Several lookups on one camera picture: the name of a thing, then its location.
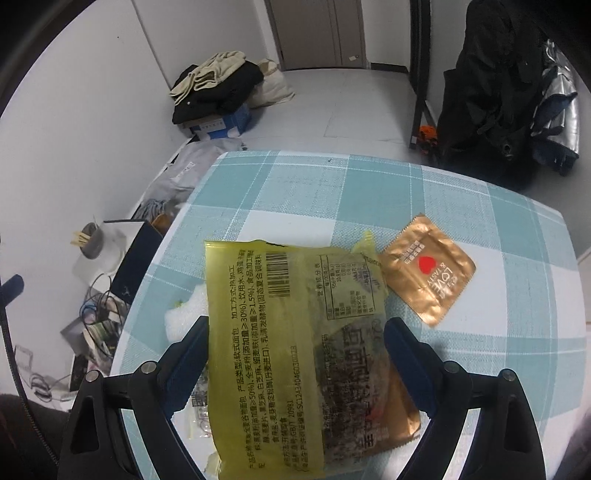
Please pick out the orange and black small object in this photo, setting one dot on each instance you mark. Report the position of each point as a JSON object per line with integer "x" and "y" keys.
{"x": 428, "y": 133}

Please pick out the silver jacket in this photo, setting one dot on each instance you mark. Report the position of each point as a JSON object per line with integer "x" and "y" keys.
{"x": 561, "y": 97}

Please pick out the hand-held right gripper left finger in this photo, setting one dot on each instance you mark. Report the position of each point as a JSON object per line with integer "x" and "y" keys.
{"x": 191, "y": 360}

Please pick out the white foam piece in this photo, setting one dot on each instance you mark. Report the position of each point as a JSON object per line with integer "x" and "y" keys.
{"x": 184, "y": 323}

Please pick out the blue and white cardboard box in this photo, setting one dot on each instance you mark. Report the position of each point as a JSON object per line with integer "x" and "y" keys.
{"x": 221, "y": 124}

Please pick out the grey plastic-wrapped garment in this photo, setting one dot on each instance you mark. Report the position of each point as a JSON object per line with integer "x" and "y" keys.
{"x": 184, "y": 170}

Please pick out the stack of booklets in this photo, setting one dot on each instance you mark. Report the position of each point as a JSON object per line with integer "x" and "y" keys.
{"x": 92, "y": 337}

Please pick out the white printed packet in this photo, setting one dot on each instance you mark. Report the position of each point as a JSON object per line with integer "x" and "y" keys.
{"x": 201, "y": 415}

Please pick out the beige garment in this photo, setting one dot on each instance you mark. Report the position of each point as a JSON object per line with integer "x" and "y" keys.
{"x": 207, "y": 74}

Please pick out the teal checked tablecloth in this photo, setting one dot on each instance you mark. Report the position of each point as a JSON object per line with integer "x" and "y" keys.
{"x": 300, "y": 194}

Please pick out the dark blue flat box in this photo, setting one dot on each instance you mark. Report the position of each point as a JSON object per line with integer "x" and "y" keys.
{"x": 136, "y": 267}

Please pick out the black hanging coat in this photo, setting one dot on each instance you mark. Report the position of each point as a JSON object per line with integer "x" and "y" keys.
{"x": 489, "y": 92}

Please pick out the grey cup with sticks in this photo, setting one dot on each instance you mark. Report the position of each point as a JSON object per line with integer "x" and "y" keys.
{"x": 92, "y": 244}

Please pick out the brown heart-print snack packet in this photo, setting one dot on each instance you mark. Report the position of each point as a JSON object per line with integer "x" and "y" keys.
{"x": 429, "y": 272}
{"x": 401, "y": 424}

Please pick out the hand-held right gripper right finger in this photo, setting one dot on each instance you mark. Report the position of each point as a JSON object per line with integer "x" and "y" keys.
{"x": 406, "y": 355}

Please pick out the beige tote bag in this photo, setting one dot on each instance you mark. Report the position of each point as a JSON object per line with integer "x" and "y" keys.
{"x": 272, "y": 87}

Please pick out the pile of clothes on box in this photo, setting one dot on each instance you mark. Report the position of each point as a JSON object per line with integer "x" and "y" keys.
{"x": 231, "y": 87}

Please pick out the yellow bread wrapper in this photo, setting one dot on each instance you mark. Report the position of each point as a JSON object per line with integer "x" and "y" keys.
{"x": 258, "y": 346}

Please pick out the black coat rack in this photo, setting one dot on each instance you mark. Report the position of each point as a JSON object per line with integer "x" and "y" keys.
{"x": 422, "y": 46}

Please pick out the grey door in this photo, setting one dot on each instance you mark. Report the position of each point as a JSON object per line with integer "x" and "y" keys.
{"x": 314, "y": 32}

